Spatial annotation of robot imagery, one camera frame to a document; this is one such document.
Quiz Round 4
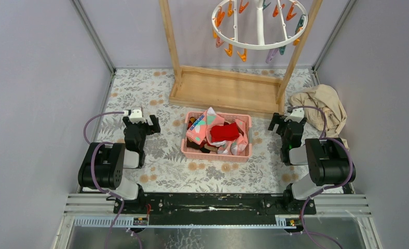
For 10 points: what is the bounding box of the brown argyle sock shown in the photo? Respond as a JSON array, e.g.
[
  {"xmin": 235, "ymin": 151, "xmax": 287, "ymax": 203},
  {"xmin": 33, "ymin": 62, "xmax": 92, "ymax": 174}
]
[{"xmin": 185, "ymin": 137, "xmax": 218, "ymax": 154}]

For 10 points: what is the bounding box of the wooden hanger stand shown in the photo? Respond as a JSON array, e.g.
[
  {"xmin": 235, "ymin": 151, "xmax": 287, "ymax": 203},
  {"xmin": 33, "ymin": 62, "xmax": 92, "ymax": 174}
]
[{"xmin": 159, "ymin": 1, "xmax": 322, "ymax": 117}]

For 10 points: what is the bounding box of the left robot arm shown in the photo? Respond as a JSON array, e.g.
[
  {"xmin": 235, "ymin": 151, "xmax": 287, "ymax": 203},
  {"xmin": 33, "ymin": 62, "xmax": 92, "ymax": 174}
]
[{"xmin": 78, "ymin": 114, "xmax": 161, "ymax": 213}]

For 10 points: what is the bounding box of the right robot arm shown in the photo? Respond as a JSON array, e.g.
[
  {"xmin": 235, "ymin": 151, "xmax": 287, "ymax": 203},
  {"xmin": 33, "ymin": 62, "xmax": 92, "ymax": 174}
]
[{"xmin": 268, "ymin": 109, "xmax": 356, "ymax": 214}]

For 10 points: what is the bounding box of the white round clip hanger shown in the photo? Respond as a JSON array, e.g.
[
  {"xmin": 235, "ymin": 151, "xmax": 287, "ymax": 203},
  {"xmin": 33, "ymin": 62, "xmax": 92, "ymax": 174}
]
[{"xmin": 211, "ymin": 1, "xmax": 311, "ymax": 64}]

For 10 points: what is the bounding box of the floral table mat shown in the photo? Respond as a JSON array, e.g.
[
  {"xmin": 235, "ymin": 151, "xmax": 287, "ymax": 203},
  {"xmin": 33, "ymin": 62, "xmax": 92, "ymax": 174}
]
[{"xmin": 97, "ymin": 68, "xmax": 308, "ymax": 193}]

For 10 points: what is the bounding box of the pink plastic basket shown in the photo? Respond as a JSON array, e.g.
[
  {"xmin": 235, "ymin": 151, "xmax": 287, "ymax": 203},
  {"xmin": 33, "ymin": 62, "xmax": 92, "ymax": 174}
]
[{"xmin": 181, "ymin": 112, "xmax": 252, "ymax": 162}]

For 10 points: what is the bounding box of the beige crumpled cloth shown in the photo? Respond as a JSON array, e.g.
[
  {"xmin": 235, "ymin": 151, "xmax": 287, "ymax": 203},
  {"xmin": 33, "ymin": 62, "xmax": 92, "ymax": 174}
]
[{"xmin": 290, "ymin": 84, "xmax": 347, "ymax": 137}]

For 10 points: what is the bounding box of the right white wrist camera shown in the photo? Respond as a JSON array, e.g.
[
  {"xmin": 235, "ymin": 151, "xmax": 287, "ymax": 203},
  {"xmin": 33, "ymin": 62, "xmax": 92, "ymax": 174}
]
[{"xmin": 284, "ymin": 106, "xmax": 305, "ymax": 123}]

